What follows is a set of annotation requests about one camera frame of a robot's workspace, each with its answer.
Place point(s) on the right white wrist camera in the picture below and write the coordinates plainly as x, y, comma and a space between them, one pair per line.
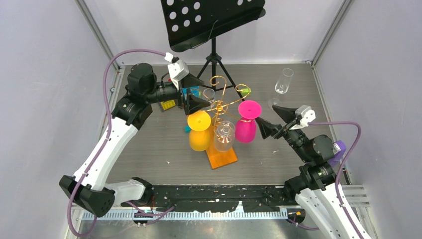
303, 116

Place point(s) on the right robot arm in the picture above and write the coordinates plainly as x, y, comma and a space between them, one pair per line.
317, 189

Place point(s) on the tall clear flute glass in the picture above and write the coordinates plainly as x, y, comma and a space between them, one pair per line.
281, 87

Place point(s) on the small clear wine glass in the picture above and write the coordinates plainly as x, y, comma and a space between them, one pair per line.
208, 94

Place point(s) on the gold wine glass rack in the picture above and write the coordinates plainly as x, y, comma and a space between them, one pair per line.
218, 111

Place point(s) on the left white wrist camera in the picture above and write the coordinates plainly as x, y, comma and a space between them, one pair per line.
177, 69

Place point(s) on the pink plastic goblet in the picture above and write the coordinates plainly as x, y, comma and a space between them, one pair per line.
245, 128

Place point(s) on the clear stemless wine glass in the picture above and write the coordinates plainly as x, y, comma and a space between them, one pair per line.
224, 136

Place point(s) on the black music stand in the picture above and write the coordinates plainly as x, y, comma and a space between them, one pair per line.
191, 23

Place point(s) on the orange plastic goblet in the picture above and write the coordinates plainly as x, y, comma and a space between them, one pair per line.
199, 136

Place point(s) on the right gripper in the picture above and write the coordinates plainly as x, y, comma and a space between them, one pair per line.
266, 128

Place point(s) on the blue plastic goblet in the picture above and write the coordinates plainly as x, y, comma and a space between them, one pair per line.
195, 91

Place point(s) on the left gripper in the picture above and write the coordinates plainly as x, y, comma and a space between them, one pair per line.
194, 103

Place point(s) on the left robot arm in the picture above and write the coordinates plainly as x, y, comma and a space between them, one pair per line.
87, 187

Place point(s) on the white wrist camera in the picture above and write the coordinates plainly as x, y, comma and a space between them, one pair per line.
303, 116
177, 69

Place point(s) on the purple tape dispenser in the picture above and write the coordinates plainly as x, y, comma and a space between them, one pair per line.
339, 149

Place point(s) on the yellow toy block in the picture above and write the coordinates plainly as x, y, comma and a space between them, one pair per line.
166, 105

